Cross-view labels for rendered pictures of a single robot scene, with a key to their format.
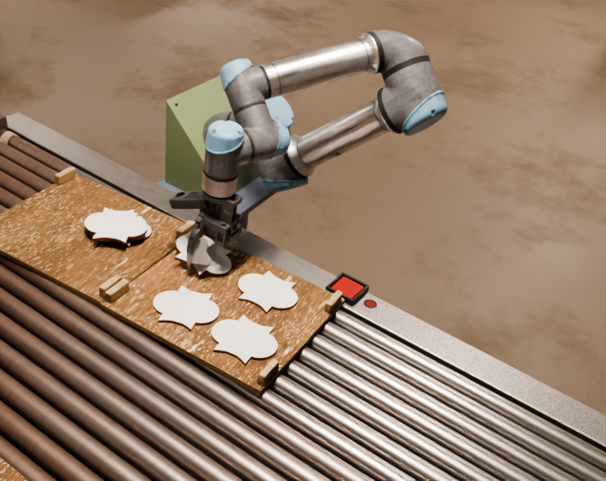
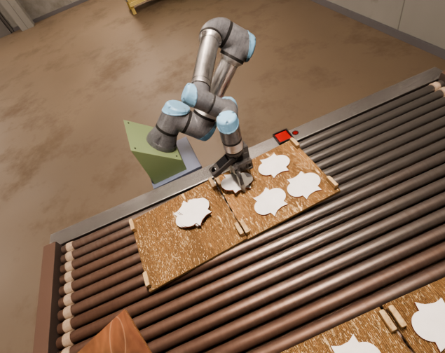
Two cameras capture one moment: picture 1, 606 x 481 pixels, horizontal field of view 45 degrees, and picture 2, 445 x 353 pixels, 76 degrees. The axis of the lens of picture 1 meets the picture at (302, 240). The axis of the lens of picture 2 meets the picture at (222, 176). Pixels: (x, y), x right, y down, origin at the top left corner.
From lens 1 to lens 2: 1.01 m
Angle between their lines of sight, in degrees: 28
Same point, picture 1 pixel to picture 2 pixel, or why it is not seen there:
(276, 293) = (277, 162)
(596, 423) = (394, 90)
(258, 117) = (222, 101)
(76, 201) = (157, 226)
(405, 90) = (239, 40)
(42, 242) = (182, 253)
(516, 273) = not seen: hidden behind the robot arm
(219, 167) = (237, 136)
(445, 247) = not seen: hidden behind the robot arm
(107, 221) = (190, 215)
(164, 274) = (239, 203)
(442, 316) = not seen: hidden behind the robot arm
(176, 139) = (148, 162)
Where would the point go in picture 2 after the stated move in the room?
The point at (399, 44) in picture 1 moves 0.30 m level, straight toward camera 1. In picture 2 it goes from (220, 23) to (278, 35)
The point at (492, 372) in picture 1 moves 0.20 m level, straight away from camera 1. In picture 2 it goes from (354, 108) to (326, 91)
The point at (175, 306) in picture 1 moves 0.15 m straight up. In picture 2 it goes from (268, 205) to (263, 183)
